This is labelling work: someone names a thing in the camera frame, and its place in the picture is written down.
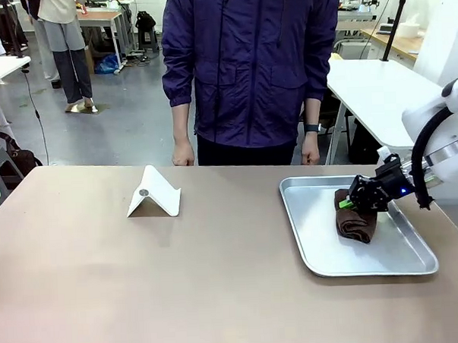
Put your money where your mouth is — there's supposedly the person left forearm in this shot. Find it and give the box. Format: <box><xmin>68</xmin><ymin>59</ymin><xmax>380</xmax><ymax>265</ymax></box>
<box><xmin>302</xmin><ymin>98</ymin><xmax>323</xmax><ymax>127</ymax></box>

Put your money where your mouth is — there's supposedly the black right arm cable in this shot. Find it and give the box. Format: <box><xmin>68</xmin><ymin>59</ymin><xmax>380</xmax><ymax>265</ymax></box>
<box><xmin>407</xmin><ymin>105</ymin><xmax>456</xmax><ymax>212</ymax></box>

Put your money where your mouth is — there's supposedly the blue plastic bag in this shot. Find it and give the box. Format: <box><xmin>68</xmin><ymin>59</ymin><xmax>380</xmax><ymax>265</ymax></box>
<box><xmin>93</xmin><ymin>52</ymin><xmax>121</xmax><ymax>76</ymax></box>

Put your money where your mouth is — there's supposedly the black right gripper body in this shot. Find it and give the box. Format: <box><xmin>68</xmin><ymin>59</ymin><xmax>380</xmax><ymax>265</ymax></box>
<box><xmin>345</xmin><ymin>152</ymin><xmax>417</xmax><ymax>215</ymax></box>

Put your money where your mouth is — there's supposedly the small white table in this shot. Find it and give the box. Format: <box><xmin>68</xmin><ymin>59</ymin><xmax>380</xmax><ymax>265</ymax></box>
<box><xmin>0</xmin><ymin>54</ymin><xmax>35</xmax><ymax>129</ymax></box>

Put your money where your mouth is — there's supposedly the brown cloth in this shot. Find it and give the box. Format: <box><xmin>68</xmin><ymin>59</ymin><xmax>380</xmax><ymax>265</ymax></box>
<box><xmin>333</xmin><ymin>187</ymin><xmax>379</xmax><ymax>246</ymax></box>

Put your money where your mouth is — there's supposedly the person left hand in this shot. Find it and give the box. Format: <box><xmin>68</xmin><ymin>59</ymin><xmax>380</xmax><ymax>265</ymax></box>
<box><xmin>299</xmin><ymin>132</ymin><xmax>321</xmax><ymax>166</ymax></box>

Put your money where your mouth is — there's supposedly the dark brown backpack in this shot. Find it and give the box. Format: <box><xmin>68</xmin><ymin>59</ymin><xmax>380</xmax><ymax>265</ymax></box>
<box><xmin>0</xmin><ymin>129</ymin><xmax>45</xmax><ymax>190</ymax></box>

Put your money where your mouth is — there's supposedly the black tripod pole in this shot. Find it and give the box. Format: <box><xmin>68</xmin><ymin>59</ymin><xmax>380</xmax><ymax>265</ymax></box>
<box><xmin>378</xmin><ymin>0</ymin><xmax>415</xmax><ymax>63</ymax></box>

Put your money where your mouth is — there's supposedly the person in purple jacket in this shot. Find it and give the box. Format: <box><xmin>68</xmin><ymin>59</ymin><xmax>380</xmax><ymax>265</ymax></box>
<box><xmin>158</xmin><ymin>0</ymin><xmax>346</xmax><ymax>172</ymax></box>

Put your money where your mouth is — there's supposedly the white folded roller stand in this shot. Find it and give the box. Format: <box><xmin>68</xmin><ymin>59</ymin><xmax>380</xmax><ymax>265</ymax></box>
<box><xmin>123</xmin><ymin>163</ymin><xmax>184</xmax><ymax>220</ymax></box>

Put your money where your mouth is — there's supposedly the person right forearm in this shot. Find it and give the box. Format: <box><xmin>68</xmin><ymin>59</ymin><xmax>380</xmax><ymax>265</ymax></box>
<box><xmin>172</xmin><ymin>102</ymin><xmax>194</xmax><ymax>143</ymax></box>

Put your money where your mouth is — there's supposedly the person right hand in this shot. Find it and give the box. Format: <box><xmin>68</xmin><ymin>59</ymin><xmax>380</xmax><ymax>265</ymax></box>
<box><xmin>170</xmin><ymin>140</ymin><xmax>196</xmax><ymax>168</ymax></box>

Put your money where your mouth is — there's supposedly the silver metal tray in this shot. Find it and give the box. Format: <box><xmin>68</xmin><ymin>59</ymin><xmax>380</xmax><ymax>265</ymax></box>
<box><xmin>278</xmin><ymin>170</ymin><xmax>441</xmax><ymax>282</ymax></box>

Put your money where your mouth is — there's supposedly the large white table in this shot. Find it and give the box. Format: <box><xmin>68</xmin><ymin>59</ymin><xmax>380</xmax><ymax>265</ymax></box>
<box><xmin>321</xmin><ymin>55</ymin><xmax>448</xmax><ymax>166</ymax></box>

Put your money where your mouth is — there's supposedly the white box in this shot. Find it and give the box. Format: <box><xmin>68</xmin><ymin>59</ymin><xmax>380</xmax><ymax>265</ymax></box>
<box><xmin>398</xmin><ymin>14</ymin><xmax>426</xmax><ymax>39</ymax></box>

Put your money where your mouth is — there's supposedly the black bag on stool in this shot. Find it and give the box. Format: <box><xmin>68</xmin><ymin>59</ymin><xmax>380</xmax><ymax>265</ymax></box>
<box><xmin>134</xmin><ymin>10</ymin><xmax>160</xmax><ymax>53</ymax></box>

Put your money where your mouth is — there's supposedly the wooden top work table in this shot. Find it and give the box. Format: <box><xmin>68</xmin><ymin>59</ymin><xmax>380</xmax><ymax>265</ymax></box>
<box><xmin>76</xmin><ymin>4</ymin><xmax>131</xmax><ymax>74</ymax></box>

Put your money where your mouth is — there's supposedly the bystander in grey trousers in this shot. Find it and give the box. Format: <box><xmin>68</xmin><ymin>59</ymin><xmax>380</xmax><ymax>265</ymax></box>
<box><xmin>30</xmin><ymin>0</ymin><xmax>96</xmax><ymax>113</ymax></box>

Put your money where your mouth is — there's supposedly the thin black hanging cable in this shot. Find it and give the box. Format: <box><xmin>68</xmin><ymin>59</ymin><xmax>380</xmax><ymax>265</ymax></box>
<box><xmin>20</xmin><ymin>65</ymin><xmax>52</xmax><ymax>167</ymax></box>

